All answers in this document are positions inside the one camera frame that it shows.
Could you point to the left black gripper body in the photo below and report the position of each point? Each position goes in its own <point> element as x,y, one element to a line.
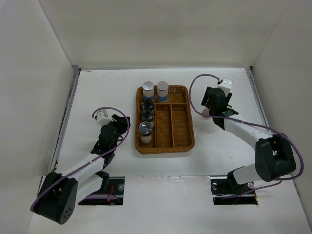
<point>120,127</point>

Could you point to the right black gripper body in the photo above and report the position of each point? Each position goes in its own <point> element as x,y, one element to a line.
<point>204,101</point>

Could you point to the black-top grinder jar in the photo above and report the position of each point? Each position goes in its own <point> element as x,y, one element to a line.
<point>145,130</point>

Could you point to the small black-cap glass jar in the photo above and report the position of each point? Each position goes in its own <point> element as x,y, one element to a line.
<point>148,105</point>

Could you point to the blue-label silver-cap bottle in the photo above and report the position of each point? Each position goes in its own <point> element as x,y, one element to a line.
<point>148,91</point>
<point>162,92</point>

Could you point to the cream-lid spice jar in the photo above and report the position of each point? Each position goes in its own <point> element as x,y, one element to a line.
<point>205,114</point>

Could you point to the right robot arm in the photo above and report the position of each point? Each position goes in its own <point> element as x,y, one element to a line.
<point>273,154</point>

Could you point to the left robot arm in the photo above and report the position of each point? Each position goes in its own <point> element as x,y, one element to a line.
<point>61,192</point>

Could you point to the brown wicker divided basket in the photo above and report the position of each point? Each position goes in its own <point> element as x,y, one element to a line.
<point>173,130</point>

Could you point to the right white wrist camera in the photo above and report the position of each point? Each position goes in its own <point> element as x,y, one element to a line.
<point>225,85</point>

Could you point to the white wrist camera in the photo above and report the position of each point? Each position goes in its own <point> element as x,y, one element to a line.
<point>225,85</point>
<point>101,117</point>

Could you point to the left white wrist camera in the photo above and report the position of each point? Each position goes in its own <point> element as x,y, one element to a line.
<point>101,117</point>

